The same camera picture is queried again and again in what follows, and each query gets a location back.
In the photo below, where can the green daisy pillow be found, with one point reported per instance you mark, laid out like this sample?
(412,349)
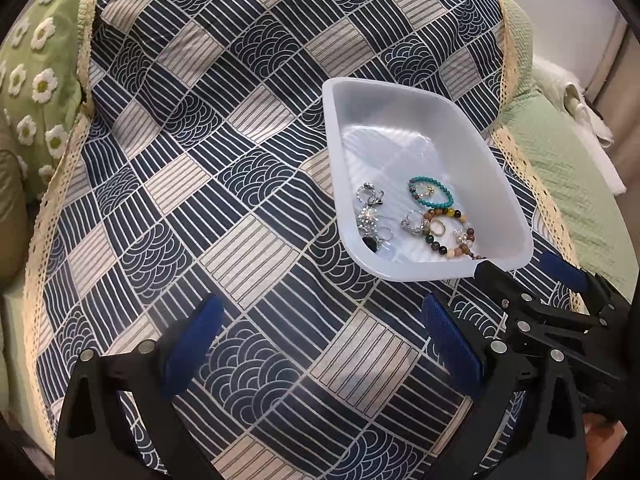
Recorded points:
(40,60)

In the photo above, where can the black bead ornament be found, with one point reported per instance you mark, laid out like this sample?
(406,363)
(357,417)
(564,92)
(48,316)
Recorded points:
(371,244)

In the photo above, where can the blue patchwork blanket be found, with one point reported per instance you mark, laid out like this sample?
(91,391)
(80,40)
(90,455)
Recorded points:
(200,160)

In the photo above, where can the silver rhinestone brooch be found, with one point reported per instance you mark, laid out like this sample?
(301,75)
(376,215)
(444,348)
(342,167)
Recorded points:
(371,205)

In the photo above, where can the beige cushion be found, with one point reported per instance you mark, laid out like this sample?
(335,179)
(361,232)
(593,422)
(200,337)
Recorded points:
(10,210)

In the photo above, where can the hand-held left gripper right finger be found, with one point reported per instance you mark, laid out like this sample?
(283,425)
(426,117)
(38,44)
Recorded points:
(450,340)

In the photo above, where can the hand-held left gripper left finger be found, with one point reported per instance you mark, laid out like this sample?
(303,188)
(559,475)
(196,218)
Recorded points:
(197,342)

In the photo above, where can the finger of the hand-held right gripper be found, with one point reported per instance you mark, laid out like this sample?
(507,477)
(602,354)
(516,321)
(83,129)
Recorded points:
(565,270)
(500,282)

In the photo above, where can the white plastic tray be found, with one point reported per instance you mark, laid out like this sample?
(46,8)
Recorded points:
(400,125)

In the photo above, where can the white pearl cluster charm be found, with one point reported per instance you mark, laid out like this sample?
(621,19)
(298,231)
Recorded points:
(463,236)

